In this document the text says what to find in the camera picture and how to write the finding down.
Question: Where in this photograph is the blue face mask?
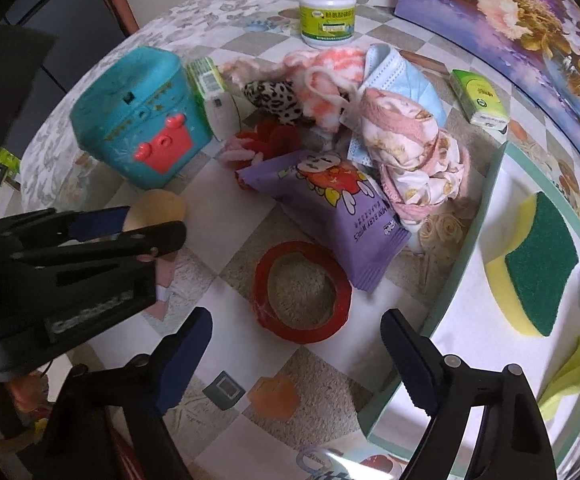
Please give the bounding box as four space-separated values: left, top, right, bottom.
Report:
347 43 448 168

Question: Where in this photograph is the flower painting canvas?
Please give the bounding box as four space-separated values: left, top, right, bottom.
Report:
395 0 580 136

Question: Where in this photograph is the red plush hair tie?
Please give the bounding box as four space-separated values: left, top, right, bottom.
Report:
221 120 305 171

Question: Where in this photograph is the beige round powder puff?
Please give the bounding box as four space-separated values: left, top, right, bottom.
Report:
122 188 187 263

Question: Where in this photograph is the white pill bottle green label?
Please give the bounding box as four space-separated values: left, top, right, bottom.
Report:
298 0 355 51

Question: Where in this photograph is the leopard print scrunchie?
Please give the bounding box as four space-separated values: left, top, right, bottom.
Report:
242 79 305 126

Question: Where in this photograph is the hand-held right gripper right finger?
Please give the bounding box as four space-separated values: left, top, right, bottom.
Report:
381 308 558 480

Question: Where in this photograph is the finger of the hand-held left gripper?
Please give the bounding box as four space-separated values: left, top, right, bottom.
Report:
0 206 132 248
12 221 188 267

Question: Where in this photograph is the yellow-green cleaning cloth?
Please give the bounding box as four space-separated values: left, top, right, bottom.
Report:
537 330 580 422

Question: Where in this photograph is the red tape roll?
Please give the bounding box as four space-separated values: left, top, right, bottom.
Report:
251 241 353 345

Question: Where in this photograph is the yellow and green sponge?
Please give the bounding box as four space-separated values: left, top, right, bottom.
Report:
486 191 579 338

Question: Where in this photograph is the white tray green rim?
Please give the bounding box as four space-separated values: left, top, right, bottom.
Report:
357 141 580 466

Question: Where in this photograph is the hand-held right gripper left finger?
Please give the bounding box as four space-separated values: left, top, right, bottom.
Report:
35 306 213 480

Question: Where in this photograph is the teal plastic box red clasp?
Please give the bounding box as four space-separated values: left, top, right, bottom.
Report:
69 46 214 191

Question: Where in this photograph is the purple wet wipes packet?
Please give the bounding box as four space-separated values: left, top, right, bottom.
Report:
236 149 413 293

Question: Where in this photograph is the pink floral cloth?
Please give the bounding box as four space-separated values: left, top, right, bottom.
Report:
359 87 472 228

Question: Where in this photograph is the green tissue pack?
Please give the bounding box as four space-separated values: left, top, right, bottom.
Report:
450 69 510 135

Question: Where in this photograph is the orange and white checked towel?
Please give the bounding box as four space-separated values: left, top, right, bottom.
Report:
220 46 371 133

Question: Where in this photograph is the green and white small packet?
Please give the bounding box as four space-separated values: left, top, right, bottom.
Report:
186 56 229 103

